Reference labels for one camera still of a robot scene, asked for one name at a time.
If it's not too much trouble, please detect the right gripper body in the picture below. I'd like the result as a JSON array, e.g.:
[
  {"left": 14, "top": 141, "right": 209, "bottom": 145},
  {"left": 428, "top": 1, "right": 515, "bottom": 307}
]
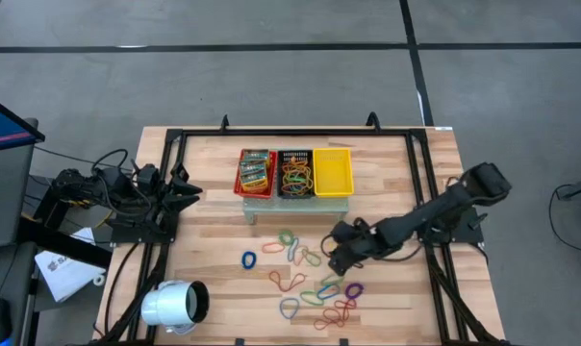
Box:
[{"left": 327, "top": 219, "right": 376, "bottom": 260}]

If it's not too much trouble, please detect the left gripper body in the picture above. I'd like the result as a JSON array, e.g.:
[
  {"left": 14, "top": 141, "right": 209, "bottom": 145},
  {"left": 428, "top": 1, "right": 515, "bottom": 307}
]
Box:
[{"left": 148, "top": 161, "right": 191, "bottom": 227}]

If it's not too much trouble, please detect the green rubber band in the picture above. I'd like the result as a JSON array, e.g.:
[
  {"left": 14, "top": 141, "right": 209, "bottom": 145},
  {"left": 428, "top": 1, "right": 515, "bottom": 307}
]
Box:
[
  {"left": 299, "top": 289, "right": 326, "bottom": 308},
  {"left": 319, "top": 272, "right": 346, "bottom": 287},
  {"left": 301, "top": 249, "right": 323, "bottom": 268}
]

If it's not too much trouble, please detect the long red rubber band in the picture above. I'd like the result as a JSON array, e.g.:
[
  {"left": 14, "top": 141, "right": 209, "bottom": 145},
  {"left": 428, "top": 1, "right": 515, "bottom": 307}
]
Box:
[{"left": 267, "top": 269, "right": 308, "bottom": 293}]

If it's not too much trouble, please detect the yellow Crayola crayon box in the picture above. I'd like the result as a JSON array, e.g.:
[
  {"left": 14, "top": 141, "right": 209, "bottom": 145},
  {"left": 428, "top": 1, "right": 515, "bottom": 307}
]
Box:
[
  {"left": 241, "top": 148, "right": 272, "bottom": 163},
  {"left": 239, "top": 161, "right": 268, "bottom": 175},
  {"left": 240, "top": 172, "right": 270, "bottom": 193}
]

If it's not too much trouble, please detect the dark grey desk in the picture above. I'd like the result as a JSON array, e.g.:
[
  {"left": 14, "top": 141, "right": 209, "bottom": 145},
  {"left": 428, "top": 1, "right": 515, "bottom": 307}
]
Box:
[{"left": 0, "top": 239, "right": 38, "bottom": 346}]

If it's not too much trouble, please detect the clear acrylic stand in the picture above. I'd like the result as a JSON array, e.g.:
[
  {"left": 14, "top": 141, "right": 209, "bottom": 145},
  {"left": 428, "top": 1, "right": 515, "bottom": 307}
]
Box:
[{"left": 241, "top": 194, "right": 350, "bottom": 226}]

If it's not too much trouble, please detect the red plastic basket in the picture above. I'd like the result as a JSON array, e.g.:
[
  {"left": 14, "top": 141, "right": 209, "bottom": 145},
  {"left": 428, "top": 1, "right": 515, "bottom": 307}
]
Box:
[{"left": 232, "top": 147, "right": 279, "bottom": 200}]

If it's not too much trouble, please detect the yellow plastic basket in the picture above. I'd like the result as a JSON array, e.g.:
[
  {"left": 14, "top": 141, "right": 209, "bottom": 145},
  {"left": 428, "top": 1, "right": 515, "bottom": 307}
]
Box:
[{"left": 312, "top": 147, "right": 356, "bottom": 199}]

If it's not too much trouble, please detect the small white paper sheet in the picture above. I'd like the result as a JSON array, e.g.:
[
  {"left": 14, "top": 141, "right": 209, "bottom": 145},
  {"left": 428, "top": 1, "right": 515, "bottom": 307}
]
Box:
[{"left": 70, "top": 226, "right": 97, "bottom": 246}]

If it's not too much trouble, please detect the black plastic basket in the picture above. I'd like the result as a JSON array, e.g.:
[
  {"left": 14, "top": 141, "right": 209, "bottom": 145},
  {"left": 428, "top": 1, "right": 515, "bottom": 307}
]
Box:
[{"left": 275, "top": 148, "right": 316, "bottom": 200}]

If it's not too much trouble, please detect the white cylinder with black opening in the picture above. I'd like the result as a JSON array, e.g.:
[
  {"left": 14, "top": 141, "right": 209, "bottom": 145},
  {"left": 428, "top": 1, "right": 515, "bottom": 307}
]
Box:
[{"left": 139, "top": 279, "right": 212, "bottom": 336}]

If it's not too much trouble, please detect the monitor with blue screen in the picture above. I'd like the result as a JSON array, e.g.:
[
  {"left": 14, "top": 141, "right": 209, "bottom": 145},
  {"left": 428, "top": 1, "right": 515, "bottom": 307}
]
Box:
[{"left": 0, "top": 90, "right": 46, "bottom": 155}]

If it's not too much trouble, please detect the black aluminium table frame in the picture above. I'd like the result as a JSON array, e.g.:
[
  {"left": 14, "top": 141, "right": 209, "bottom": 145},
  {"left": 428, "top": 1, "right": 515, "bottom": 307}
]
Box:
[{"left": 90, "top": 111, "right": 513, "bottom": 346}]

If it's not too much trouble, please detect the black floor cable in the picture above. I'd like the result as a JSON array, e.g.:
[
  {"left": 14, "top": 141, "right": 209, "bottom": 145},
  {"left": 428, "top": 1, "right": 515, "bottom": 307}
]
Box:
[{"left": 548, "top": 184, "right": 581, "bottom": 255}]

